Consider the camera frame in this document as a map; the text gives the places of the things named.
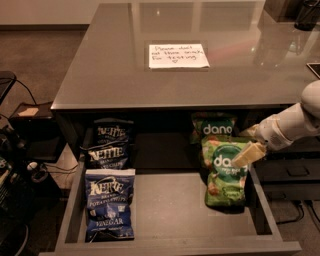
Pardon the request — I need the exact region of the rear dark kettle chip bag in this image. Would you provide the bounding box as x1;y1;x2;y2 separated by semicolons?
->
93;118;134;145

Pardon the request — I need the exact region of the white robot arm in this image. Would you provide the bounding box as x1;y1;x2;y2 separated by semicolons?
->
231;81;320;168

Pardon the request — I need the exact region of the black equipment at left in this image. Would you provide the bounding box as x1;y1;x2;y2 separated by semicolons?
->
0;70;61;256

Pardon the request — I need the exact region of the black cup on counter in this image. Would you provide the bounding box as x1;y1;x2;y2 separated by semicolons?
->
294;0;320;31

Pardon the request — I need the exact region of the dark phone on counter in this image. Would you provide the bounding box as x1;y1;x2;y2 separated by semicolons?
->
306;63;320;79

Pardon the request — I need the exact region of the dark kettle chip bag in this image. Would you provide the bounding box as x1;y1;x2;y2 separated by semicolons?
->
81;142;129;170
93;118;134;145

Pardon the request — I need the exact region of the black box with label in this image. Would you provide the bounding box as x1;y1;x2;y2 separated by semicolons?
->
9;102;66;163

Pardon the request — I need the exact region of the grey open top drawer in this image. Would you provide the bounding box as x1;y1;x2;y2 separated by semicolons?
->
39;133;303;256

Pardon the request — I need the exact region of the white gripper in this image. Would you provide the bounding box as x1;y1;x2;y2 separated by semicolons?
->
231;115;293;168

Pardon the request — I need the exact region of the front blue kettle chip bag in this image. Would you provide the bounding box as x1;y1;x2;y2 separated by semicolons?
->
85;169;135;243

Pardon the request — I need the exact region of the grey cabinet with glossy counter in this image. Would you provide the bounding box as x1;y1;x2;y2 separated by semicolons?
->
50;2;320;168

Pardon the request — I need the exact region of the black cabinet at right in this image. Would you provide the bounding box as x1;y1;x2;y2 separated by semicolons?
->
246;109;320;234

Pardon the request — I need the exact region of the green dang chip bag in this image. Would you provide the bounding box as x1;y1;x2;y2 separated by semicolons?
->
201;135;249;207
190;112;237;144

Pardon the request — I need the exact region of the white handwritten paper note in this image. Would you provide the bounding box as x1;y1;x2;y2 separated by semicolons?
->
148;44;209;69

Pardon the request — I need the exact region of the middle dark kettle chip bag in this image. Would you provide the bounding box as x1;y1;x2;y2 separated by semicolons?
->
81;142;129;170

